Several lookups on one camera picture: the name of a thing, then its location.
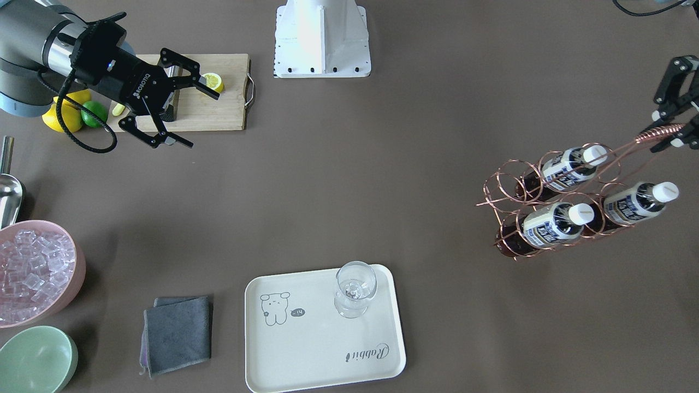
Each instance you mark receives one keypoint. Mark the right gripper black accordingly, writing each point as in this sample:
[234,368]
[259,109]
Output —
[129,78]

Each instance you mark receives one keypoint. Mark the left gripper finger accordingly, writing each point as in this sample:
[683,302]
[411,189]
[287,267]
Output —
[677,90]
[686,134]

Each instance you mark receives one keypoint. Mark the tea bottle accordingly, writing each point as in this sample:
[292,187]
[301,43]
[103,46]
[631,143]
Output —
[546,228]
[630,206]
[562,173]

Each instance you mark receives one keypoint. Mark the copper wire bottle basket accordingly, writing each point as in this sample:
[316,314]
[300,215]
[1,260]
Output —
[499,188]

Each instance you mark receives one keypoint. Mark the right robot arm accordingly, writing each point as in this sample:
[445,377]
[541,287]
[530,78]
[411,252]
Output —
[47,48]

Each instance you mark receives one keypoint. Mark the steel cylinder muddler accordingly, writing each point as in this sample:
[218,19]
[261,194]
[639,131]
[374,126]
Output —
[170,108]

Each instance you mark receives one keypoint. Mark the green lime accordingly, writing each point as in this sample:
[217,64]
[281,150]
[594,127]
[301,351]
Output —
[93,114]

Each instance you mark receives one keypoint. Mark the half lemon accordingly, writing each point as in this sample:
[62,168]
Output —
[213,81]

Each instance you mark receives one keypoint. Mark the lower yellow lemon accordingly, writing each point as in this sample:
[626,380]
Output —
[70,116]

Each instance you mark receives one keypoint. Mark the yellow lemon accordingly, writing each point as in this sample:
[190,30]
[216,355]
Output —
[70,116]
[75,99]

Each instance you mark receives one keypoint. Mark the upper yellow lemon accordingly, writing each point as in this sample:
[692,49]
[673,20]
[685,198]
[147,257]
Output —
[75,99]

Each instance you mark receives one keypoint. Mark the steel ice scoop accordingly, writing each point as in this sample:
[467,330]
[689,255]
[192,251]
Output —
[12,190]

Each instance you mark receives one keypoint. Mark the pink bowl of ice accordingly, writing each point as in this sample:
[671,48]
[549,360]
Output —
[43,270]

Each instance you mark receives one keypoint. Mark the grey folded cloth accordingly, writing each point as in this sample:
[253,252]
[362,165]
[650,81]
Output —
[176,334]

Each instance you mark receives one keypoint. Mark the clear wine glass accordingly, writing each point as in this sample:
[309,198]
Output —
[356,285]

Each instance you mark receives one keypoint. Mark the cream rabbit tray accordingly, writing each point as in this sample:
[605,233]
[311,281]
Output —
[296,340]

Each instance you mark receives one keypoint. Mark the green bowl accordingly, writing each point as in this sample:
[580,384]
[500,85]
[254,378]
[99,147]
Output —
[38,359]

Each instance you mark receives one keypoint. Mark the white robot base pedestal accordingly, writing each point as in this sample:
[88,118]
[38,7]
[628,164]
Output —
[321,39]

